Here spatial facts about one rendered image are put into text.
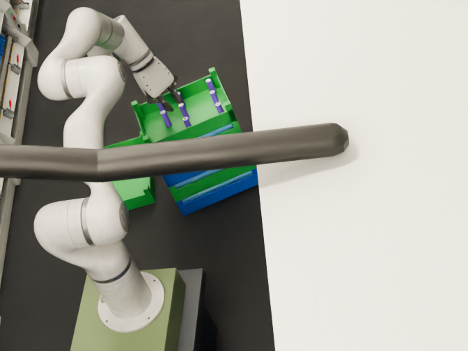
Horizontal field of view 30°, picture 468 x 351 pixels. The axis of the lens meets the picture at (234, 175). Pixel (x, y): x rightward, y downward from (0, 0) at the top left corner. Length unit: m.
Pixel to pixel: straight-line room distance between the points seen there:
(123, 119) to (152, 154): 2.87
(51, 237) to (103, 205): 0.15
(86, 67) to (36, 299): 1.10
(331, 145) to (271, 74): 0.12
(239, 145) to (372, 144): 0.10
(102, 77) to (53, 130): 1.42
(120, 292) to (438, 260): 1.77
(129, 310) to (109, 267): 0.19
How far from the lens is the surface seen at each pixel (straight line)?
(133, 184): 3.24
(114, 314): 2.41
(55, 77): 2.28
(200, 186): 2.98
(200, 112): 2.90
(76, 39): 2.31
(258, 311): 2.74
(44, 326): 3.02
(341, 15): 0.76
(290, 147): 0.63
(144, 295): 2.36
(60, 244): 2.15
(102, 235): 2.10
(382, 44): 0.72
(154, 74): 2.73
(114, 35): 2.49
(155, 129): 2.91
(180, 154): 0.63
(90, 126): 2.20
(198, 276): 2.53
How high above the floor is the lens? 2.25
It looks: 46 degrees down
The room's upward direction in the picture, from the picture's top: 23 degrees counter-clockwise
